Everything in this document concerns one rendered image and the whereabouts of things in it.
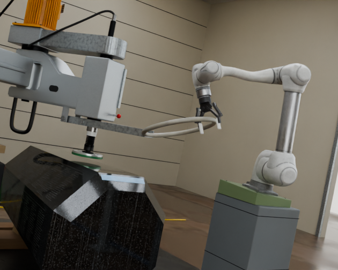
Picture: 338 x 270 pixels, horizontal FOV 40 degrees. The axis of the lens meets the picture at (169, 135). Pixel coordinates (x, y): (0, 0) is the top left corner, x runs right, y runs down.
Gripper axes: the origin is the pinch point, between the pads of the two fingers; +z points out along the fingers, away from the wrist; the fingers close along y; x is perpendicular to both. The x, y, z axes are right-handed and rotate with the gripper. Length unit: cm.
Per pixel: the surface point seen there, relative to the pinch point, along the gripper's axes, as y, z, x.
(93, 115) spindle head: 75, -27, 25
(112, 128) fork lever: 65, -16, 18
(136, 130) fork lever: 48, -10, 13
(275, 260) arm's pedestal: -7, 87, -36
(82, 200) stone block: 50, 30, 65
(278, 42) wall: 171, -208, -532
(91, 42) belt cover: 68, -77, 22
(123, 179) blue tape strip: 43, 21, 37
